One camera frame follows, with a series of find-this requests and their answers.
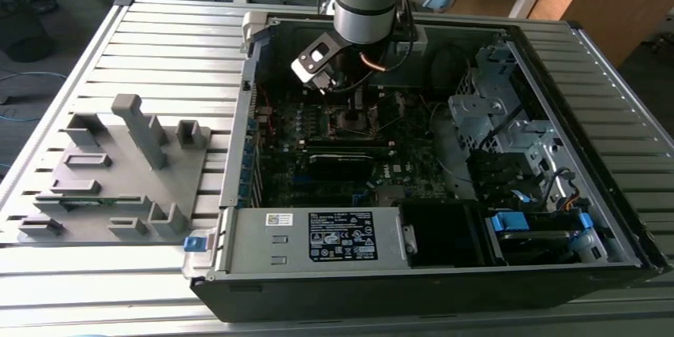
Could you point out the grey power supply unit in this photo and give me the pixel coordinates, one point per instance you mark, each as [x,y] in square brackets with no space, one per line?
[253,250]

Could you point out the green motherboard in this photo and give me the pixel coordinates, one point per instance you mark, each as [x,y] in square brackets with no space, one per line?
[416,147]

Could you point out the CPU socket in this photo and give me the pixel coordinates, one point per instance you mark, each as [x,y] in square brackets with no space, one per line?
[331,132]

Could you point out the green RAM stick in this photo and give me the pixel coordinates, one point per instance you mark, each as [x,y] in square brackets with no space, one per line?
[85,203]

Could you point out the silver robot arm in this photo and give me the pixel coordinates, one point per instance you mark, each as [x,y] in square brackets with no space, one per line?
[364,5]

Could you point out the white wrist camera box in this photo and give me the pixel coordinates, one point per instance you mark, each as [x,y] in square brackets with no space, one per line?
[311,68]

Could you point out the grey parts rack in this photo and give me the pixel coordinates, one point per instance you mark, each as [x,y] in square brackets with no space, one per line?
[131,195]

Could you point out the silver CPU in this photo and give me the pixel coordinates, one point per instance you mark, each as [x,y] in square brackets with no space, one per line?
[344,124]

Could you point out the blue disk carrier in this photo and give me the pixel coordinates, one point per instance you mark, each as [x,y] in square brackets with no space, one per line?
[508,222]

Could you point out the metal drive cage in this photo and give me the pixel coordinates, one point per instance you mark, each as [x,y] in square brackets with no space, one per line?
[474,112]

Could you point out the blue case latch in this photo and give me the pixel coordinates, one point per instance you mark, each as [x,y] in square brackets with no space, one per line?
[195,244]

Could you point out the grey chipset heatsink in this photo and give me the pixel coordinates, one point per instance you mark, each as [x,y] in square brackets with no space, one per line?
[393,193]

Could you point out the black open PC case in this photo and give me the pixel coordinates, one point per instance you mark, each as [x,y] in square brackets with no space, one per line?
[369,297]

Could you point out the black bag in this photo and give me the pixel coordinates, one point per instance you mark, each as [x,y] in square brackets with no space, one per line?
[29,45]

